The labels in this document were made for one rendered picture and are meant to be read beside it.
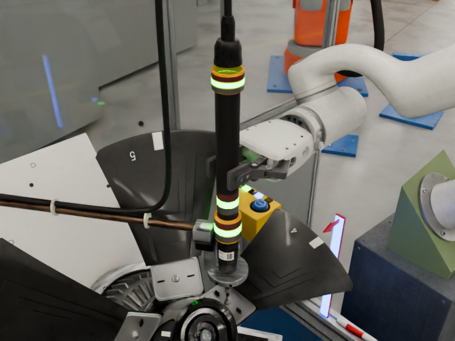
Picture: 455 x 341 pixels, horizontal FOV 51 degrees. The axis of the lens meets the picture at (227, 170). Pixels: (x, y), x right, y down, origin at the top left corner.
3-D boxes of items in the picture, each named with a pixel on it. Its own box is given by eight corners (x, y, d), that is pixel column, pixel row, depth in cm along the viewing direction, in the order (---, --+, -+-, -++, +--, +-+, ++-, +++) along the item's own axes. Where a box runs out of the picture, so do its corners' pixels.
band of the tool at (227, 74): (208, 95, 61) (208, 74, 60) (215, 82, 65) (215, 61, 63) (241, 97, 60) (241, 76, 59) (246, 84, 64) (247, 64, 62)
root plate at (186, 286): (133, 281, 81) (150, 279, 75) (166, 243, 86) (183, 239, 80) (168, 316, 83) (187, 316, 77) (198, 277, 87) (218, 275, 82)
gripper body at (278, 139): (319, 164, 78) (275, 191, 72) (273, 142, 84) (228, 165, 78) (325, 124, 74) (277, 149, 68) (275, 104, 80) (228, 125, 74)
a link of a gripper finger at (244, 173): (273, 180, 70) (242, 199, 66) (257, 172, 72) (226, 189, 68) (275, 162, 69) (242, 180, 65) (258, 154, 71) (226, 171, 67)
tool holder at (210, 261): (191, 283, 79) (188, 238, 74) (201, 254, 85) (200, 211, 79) (244, 291, 78) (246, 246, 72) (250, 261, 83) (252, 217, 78)
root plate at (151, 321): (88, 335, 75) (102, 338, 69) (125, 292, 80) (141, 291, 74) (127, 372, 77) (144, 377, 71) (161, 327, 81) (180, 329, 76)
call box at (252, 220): (215, 222, 138) (214, 193, 132) (240, 208, 143) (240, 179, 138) (255, 250, 128) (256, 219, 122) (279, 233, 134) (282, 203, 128)
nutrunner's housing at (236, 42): (214, 289, 81) (208, 19, 56) (219, 273, 84) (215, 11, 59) (236, 292, 80) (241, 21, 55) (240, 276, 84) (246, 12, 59)
